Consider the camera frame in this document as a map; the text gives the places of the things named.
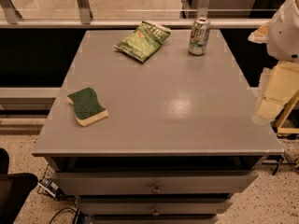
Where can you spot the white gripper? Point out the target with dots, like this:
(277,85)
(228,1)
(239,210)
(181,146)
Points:
(285,34)

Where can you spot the green 7up soda can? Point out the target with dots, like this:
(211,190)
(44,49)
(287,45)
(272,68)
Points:
(199,36)

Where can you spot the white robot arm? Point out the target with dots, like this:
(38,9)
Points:
(283,35)

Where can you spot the green yellow sponge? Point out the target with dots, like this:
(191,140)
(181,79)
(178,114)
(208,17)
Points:
(87,108)

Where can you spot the grey drawer cabinet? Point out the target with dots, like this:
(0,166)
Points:
(173,113)

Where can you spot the top grey drawer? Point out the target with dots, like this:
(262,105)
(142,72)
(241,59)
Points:
(138,183)

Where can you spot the grey drawer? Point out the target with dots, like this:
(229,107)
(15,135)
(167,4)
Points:
(138,183)
(154,206)

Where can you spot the green chip bag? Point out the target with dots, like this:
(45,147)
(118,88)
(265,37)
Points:
(144,41)

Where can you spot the power strip on floor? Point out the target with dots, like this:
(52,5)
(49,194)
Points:
(49,186)

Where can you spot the metal window railing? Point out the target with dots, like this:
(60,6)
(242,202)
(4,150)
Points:
(98,14)

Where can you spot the black chair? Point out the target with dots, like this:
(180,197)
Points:
(14,190)

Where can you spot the yellow wooden frame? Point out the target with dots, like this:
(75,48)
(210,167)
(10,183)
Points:
(285,114)

